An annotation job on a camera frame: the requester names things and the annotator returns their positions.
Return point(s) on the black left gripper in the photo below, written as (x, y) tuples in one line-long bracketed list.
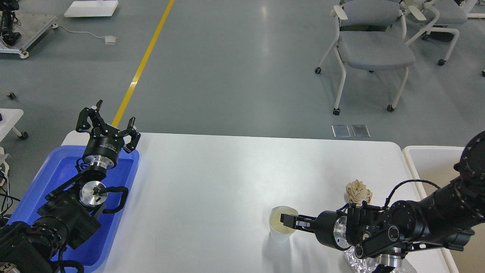
[(104, 145)]

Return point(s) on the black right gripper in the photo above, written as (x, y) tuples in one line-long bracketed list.
[(329, 227)]

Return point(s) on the white paper cup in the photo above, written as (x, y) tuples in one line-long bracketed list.
[(278, 232)]

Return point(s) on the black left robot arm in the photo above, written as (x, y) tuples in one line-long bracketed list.
[(70, 215)]

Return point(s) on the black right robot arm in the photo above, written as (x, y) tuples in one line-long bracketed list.
[(386, 234)]

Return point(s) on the crumpled brown paper ball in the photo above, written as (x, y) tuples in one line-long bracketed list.
[(357, 192)]

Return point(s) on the crumpled aluminium foil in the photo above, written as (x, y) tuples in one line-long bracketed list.
[(369, 265)]

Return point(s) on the white side table with castor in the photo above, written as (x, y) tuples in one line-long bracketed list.
[(10, 117)]

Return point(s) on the left metal floor plate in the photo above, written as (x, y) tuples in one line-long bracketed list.
[(340, 131)]

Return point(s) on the metal floor plate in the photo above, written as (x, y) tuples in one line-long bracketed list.
[(360, 131), (340, 131)]

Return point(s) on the right metal floor plate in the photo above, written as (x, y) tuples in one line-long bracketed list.
[(360, 131)]

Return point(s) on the white flat board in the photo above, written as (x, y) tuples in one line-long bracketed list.
[(92, 8)]

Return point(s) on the blue plastic bin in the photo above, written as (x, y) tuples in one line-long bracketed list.
[(58, 167)]

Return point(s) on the metal cart with equipment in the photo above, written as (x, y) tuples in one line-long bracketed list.
[(19, 31)]

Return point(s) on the beige plastic bin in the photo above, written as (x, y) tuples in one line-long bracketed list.
[(435, 164)]

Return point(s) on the white power adapter with cable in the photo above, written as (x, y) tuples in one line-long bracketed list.
[(107, 40)]

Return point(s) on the grey chair with white frame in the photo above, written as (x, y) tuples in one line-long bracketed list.
[(369, 50)]

